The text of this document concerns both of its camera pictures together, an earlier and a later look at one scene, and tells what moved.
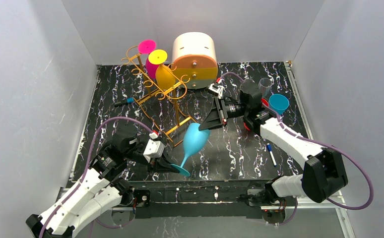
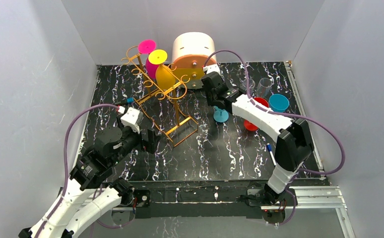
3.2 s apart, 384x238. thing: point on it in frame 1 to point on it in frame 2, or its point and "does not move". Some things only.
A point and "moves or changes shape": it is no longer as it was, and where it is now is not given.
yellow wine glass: x=164 y=76 does not move
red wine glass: x=265 y=102 does not move
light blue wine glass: x=194 y=140 moves or changes shape
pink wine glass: x=147 y=47 does not move
